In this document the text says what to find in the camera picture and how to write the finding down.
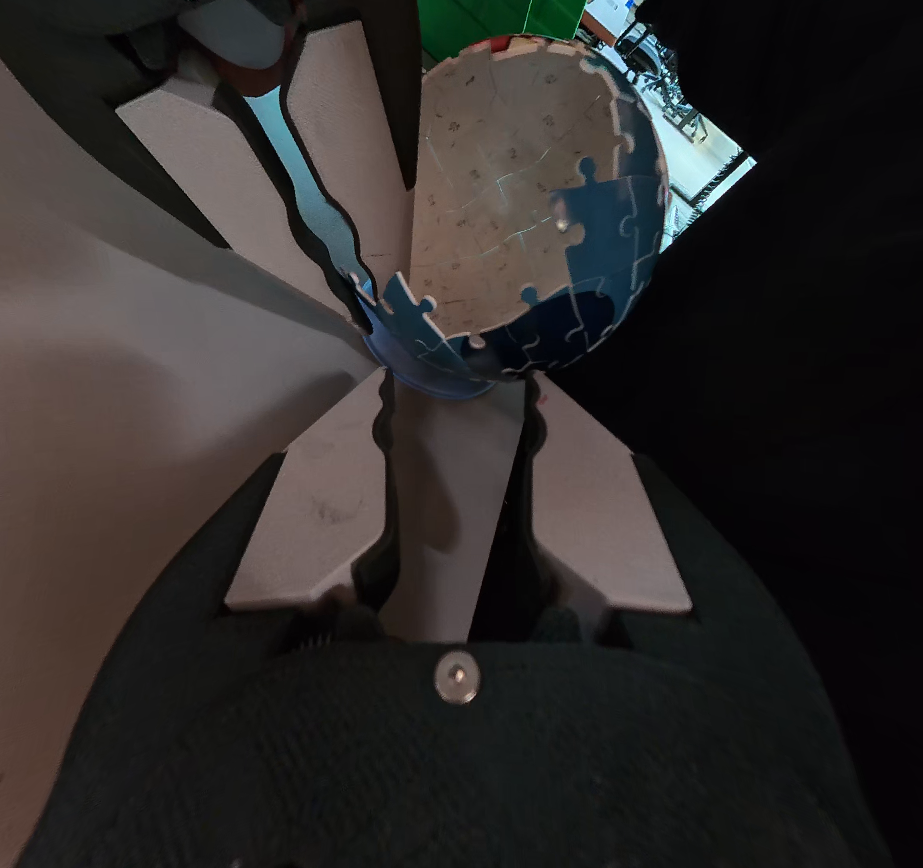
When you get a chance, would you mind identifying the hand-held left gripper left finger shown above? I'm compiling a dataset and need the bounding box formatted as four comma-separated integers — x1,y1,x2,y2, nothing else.
225,369,402,609

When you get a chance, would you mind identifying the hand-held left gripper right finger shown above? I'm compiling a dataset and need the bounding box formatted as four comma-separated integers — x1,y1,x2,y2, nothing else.
521,371,693,642

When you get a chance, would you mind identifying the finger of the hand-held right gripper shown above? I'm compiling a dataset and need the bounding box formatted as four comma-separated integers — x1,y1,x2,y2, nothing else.
115,74,365,332
281,16,415,288

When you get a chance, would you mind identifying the blue cartoon puzzle ball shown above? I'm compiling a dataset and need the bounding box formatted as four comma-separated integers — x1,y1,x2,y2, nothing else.
353,35,672,384

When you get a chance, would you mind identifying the person's right forearm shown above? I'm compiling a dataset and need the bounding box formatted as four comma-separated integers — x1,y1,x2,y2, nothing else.
469,0,923,159

